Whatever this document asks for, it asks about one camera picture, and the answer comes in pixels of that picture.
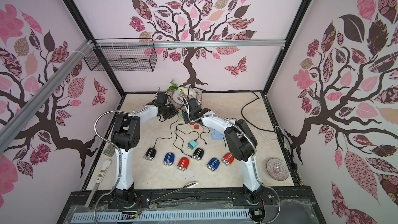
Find metal tongs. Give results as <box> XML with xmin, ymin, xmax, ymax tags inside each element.
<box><xmin>150</xmin><ymin>181</ymin><xmax>200</xmax><ymax>205</ymax></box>

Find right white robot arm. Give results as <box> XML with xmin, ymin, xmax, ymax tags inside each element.
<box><xmin>183</xmin><ymin>98</ymin><xmax>263</xmax><ymax>196</ymax></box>

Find thick black power cable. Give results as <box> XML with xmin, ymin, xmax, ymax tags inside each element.
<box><xmin>240</xmin><ymin>91</ymin><xmax>277</xmax><ymax>134</ymax></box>

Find beige power strip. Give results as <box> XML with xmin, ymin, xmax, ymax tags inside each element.
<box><xmin>188</xmin><ymin>122</ymin><xmax>204</xmax><ymax>133</ymax></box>

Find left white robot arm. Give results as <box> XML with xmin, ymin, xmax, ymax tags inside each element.
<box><xmin>111</xmin><ymin>92</ymin><xmax>171</xmax><ymax>191</ymax></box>

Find thin black strip cable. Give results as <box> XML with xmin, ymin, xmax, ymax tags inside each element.
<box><xmin>192</xmin><ymin>88</ymin><xmax>262</xmax><ymax>100</ymax></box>

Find blue square power cube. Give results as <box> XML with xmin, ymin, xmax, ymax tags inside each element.
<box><xmin>210</xmin><ymin>128</ymin><xmax>224</xmax><ymax>141</ymax></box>

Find red electric shaver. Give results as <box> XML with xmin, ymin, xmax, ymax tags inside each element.
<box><xmin>177</xmin><ymin>157</ymin><xmax>190</xmax><ymax>171</ymax></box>
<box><xmin>222</xmin><ymin>152</ymin><xmax>235</xmax><ymax>166</ymax></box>

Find blue electric shaver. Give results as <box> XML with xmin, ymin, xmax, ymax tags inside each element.
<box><xmin>207</xmin><ymin>157</ymin><xmax>220</xmax><ymax>172</ymax></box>
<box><xmin>163</xmin><ymin>152</ymin><xmax>175</xmax><ymax>166</ymax></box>

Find black wire basket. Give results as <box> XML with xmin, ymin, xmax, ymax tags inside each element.
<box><xmin>84</xmin><ymin>37</ymin><xmax>158</xmax><ymax>72</ymax></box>

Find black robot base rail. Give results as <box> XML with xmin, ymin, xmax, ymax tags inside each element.
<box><xmin>56</xmin><ymin>186</ymin><xmax>325</xmax><ymax>224</ymax></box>

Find aluminium rail left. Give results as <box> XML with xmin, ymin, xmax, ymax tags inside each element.
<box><xmin>1</xmin><ymin>39</ymin><xmax>94</xmax><ymax>153</ymax></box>

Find black electric shaver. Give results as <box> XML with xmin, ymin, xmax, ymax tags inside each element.
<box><xmin>192</xmin><ymin>148</ymin><xmax>204</xmax><ymax>161</ymax></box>
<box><xmin>144</xmin><ymin>147</ymin><xmax>157</xmax><ymax>161</ymax></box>

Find white slotted cable duct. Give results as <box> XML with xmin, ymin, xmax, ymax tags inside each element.
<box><xmin>69</xmin><ymin>208</ymin><xmax>251</xmax><ymax>224</ymax></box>

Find white plate with red print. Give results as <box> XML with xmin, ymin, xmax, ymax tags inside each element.
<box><xmin>172</xmin><ymin>87</ymin><xmax>198</xmax><ymax>105</ymax></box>

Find aluminium rail back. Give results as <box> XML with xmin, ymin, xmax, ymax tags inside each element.
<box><xmin>95</xmin><ymin>39</ymin><xmax>287</xmax><ymax>48</ymax></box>

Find glass spice jar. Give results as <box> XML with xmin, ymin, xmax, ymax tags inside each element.
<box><xmin>103</xmin><ymin>144</ymin><xmax>116</xmax><ymax>158</ymax></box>

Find teal USB charger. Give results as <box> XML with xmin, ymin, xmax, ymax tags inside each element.
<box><xmin>188</xmin><ymin>140</ymin><xmax>198</xmax><ymax>150</ymax></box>

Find green leaf sprig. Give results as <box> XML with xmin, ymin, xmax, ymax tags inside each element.
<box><xmin>166</xmin><ymin>79</ymin><xmax>178</xmax><ymax>92</ymax></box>

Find aluminium rail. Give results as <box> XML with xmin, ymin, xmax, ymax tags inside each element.
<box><xmin>1</xmin><ymin>39</ymin><xmax>94</xmax><ymax>153</ymax></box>
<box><xmin>95</xmin><ymin>39</ymin><xmax>287</xmax><ymax>48</ymax></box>

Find floral rectangular tray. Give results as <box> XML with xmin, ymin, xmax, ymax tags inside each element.
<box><xmin>167</xmin><ymin>88</ymin><xmax>202</xmax><ymax>109</ymax></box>

